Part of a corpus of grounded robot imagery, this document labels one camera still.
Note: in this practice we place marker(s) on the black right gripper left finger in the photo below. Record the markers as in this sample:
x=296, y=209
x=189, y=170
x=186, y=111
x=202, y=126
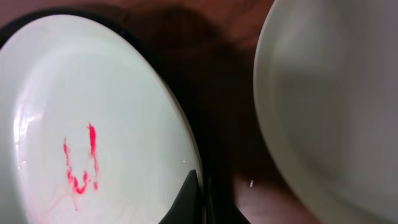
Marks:
x=187, y=207

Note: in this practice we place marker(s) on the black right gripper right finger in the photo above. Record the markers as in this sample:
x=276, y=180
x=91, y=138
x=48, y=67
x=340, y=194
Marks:
x=220, y=208

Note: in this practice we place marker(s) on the pale green plate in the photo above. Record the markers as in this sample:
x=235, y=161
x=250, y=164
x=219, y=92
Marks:
x=90, y=133

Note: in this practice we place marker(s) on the light blue plate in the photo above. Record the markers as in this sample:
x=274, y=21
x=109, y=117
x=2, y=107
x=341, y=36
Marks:
x=325, y=92

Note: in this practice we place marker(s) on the round black tray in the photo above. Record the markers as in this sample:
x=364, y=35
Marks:
x=207, y=49

